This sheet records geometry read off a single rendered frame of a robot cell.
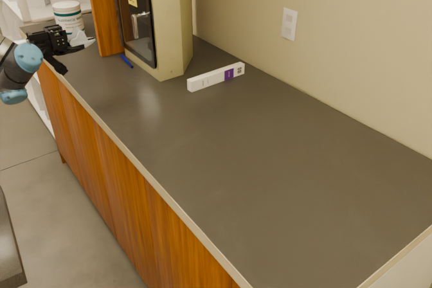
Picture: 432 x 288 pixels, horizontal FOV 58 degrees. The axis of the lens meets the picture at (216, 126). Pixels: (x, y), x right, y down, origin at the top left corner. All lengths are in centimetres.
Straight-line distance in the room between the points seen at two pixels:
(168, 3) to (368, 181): 91
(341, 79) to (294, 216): 61
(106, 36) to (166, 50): 38
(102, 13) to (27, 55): 67
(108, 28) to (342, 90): 103
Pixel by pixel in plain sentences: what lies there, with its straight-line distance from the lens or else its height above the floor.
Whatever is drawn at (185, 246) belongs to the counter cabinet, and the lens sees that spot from 119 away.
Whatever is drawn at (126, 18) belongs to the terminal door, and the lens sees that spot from 168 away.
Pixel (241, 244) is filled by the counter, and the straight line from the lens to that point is 93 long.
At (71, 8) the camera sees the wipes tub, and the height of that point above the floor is 108.
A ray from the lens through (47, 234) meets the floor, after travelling 237.
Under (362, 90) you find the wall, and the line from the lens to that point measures 139.
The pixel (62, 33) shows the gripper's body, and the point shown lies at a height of 121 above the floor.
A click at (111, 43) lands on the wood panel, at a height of 99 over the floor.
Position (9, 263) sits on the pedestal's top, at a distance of 100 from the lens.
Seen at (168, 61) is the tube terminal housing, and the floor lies 102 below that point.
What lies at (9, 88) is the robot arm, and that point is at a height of 111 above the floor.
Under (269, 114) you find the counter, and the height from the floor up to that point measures 94.
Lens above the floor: 165
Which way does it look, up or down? 34 degrees down
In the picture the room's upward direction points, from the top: straight up
